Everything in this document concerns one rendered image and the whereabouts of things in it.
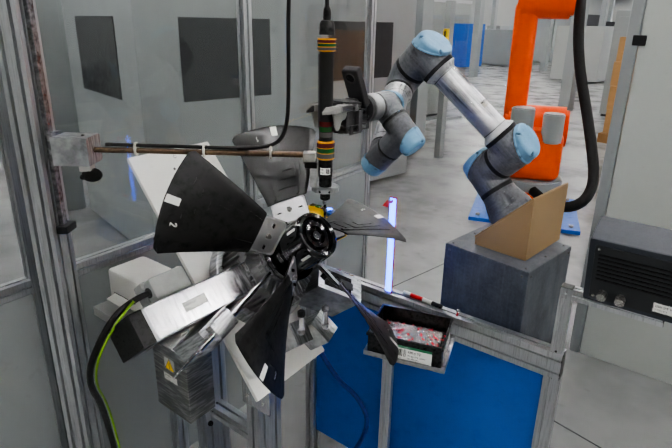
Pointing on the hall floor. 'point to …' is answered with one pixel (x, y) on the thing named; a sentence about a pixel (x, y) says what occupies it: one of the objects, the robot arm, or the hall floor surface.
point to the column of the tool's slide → (46, 219)
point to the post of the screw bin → (385, 404)
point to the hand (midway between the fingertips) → (317, 108)
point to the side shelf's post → (179, 431)
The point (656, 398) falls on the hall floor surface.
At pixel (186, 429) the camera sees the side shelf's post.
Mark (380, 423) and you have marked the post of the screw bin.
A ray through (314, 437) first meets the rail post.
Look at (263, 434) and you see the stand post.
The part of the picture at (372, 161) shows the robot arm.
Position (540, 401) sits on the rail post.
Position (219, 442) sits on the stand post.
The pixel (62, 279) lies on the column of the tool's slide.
